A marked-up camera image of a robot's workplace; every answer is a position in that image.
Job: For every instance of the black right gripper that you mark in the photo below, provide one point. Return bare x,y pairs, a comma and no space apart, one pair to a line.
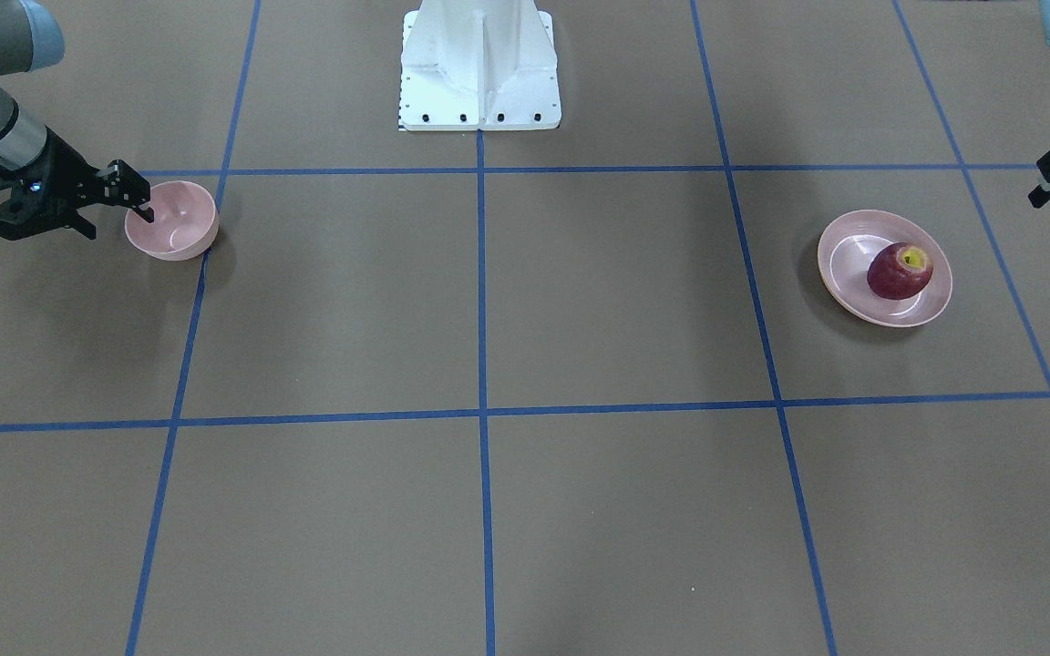
63,172

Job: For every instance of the pink bowl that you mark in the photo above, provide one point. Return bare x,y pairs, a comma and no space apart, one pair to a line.
185,222

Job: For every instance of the red yellow apple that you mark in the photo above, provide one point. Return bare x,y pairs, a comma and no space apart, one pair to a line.
900,271

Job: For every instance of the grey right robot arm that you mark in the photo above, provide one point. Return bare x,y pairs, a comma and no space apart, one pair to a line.
30,39

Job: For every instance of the pink plate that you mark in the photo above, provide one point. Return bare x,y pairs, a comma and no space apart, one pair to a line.
846,249

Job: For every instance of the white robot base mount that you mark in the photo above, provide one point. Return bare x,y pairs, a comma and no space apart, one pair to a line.
478,65

